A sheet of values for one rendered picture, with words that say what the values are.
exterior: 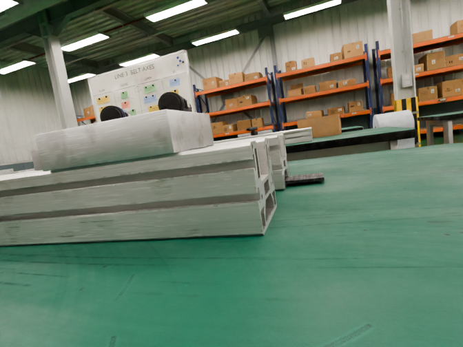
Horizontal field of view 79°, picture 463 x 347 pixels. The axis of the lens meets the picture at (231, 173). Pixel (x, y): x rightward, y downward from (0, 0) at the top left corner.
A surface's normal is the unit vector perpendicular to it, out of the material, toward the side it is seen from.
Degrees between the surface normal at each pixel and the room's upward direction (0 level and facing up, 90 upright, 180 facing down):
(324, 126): 89
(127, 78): 90
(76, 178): 90
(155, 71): 90
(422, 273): 0
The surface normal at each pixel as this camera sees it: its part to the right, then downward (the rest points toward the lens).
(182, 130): 0.95, -0.11
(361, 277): -0.14, -0.98
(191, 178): -0.28, 0.16
